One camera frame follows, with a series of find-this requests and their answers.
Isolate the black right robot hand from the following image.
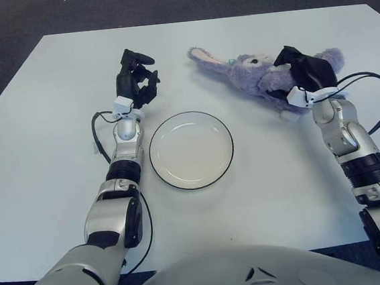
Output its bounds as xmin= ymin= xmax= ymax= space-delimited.
xmin=261 ymin=40 xmax=340 ymax=104

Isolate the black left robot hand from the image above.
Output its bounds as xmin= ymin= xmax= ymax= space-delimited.
xmin=112 ymin=46 xmax=163 ymax=112

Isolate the purple plush bunny doll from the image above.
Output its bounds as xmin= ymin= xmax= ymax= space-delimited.
xmin=186 ymin=32 xmax=349 ymax=128

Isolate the white plate black rim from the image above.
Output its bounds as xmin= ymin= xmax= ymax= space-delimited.
xmin=145 ymin=107 xmax=239 ymax=196

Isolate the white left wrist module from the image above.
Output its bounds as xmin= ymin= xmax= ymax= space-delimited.
xmin=112 ymin=95 xmax=135 ymax=116

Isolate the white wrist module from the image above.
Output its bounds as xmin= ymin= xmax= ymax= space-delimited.
xmin=285 ymin=84 xmax=312 ymax=110
xmin=112 ymin=95 xmax=135 ymax=116

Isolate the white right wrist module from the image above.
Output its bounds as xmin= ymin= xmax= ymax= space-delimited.
xmin=285 ymin=84 xmax=312 ymax=110

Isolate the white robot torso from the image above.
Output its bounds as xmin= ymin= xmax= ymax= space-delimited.
xmin=105 ymin=230 xmax=380 ymax=285

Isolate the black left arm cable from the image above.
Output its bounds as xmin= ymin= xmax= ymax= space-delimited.
xmin=89 ymin=107 xmax=158 ymax=278

